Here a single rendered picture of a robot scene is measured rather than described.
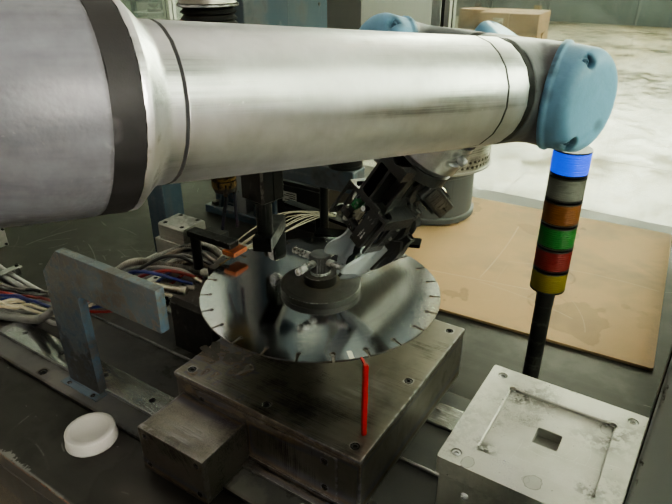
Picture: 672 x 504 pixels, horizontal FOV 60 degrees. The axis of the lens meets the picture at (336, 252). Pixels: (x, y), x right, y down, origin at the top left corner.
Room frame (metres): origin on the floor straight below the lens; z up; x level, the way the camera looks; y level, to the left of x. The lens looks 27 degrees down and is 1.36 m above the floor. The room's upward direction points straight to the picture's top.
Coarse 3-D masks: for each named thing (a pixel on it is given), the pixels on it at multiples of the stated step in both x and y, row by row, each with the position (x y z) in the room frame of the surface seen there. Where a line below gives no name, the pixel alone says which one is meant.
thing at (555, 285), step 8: (536, 272) 0.67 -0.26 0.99; (544, 272) 0.66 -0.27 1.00; (536, 280) 0.67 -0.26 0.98; (544, 280) 0.66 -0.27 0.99; (552, 280) 0.65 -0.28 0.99; (560, 280) 0.66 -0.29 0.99; (536, 288) 0.66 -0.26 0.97; (544, 288) 0.66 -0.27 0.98; (552, 288) 0.65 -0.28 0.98; (560, 288) 0.66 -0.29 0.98
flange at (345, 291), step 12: (288, 276) 0.72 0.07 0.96; (300, 276) 0.72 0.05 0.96; (312, 276) 0.69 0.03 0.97; (336, 276) 0.70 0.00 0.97; (288, 288) 0.69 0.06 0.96; (300, 288) 0.68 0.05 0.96; (312, 288) 0.68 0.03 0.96; (324, 288) 0.68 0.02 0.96; (336, 288) 0.68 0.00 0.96; (348, 288) 0.69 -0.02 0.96; (360, 288) 0.70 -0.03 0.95; (288, 300) 0.67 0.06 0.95; (300, 300) 0.66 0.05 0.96; (312, 300) 0.66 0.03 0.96; (324, 300) 0.66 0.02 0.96; (336, 300) 0.66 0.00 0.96; (348, 300) 0.66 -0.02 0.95
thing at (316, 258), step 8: (296, 248) 0.73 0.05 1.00; (304, 256) 0.71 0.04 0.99; (312, 256) 0.70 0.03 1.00; (320, 256) 0.70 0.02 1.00; (328, 256) 0.70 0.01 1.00; (304, 264) 0.68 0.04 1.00; (312, 264) 0.68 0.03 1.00; (320, 264) 0.69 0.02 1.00; (328, 264) 0.69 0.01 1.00; (336, 264) 0.68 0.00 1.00; (344, 264) 0.68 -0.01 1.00; (296, 272) 0.67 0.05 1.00; (304, 272) 0.67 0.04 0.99; (312, 272) 0.70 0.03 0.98; (320, 272) 0.69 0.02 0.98; (328, 272) 0.70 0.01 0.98
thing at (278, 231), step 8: (256, 208) 0.71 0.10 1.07; (264, 208) 0.71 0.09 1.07; (256, 216) 0.72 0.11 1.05; (264, 216) 0.71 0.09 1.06; (272, 216) 0.72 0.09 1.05; (280, 216) 0.78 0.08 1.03; (264, 224) 0.71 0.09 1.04; (272, 224) 0.72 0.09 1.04; (280, 224) 0.75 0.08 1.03; (256, 232) 0.72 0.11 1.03; (264, 232) 0.71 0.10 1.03; (272, 232) 0.72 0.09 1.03; (280, 232) 0.75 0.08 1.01; (256, 240) 0.70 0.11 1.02; (264, 240) 0.70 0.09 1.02; (272, 240) 0.71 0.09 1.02; (280, 240) 0.76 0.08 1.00; (256, 248) 0.70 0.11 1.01; (264, 248) 0.70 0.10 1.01; (272, 248) 0.70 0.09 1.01; (280, 248) 0.76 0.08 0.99; (280, 256) 0.76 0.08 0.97
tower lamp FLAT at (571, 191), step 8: (552, 176) 0.67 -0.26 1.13; (552, 184) 0.67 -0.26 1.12; (560, 184) 0.66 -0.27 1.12; (568, 184) 0.65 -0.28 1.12; (576, 184) 0.65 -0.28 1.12; (584, 184) 0.66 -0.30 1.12; (552, 192) 0.67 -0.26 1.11; (560, 192) 0.66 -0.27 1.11; (568, 192) 0.65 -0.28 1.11; (576, 192) 0.65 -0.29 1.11; (584, 192) 0.67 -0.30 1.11; (552, 200) 0.66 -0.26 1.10; (560, 200) 0.66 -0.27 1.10; (568, 200) 0.65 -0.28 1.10; (576, 200) 0.65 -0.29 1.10
